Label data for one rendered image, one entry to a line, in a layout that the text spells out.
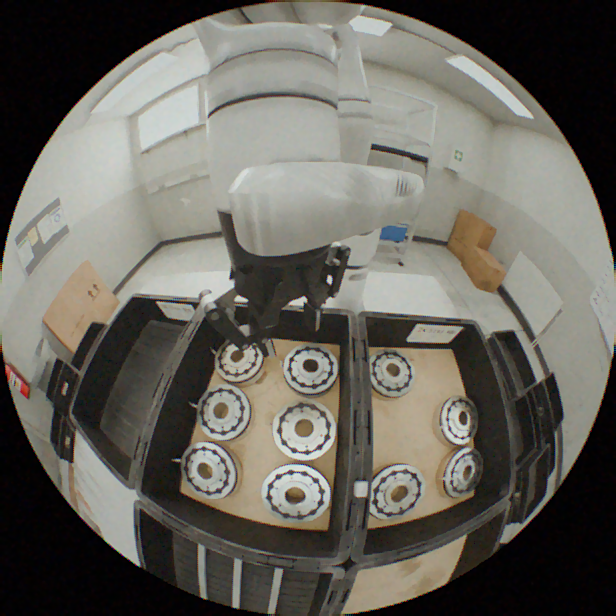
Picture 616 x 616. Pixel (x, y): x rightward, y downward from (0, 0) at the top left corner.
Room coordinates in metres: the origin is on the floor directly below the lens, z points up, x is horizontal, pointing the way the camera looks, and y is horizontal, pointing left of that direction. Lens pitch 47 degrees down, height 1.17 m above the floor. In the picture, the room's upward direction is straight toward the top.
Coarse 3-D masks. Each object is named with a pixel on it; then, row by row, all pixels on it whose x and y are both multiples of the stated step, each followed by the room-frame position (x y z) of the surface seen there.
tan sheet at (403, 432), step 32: (416, 352) 0.17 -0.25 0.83; (448, 352) 0.16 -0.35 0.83; (416, 384) 0.10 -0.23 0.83; (448, 384) 0.08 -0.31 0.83; (384, 416) 0.04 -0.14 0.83; (416, 416) 0.03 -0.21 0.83; (384, 448) -0.02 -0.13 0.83; (416, 448) -0.03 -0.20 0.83; (448, 448) -0.05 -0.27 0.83; (416, 512) -0.16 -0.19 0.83
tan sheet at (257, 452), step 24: (240, 360) 0.16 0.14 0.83; (336, 360) 0.16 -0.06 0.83; (216, 384) 0.10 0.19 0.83; (264, 384) 0.11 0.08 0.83; (336, 384) 0.11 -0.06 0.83; (264, 408) 0.06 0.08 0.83; (336, 408) 0.07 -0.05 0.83; (264, 432) 0.02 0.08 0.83; (336, 432) 0.02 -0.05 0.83; (240, 456) -0.03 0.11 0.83; (264, 456) -0.02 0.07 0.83; (216, 504) -0.13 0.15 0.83; (240, 504) -0.12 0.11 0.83; (312, 528) -0.16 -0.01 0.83
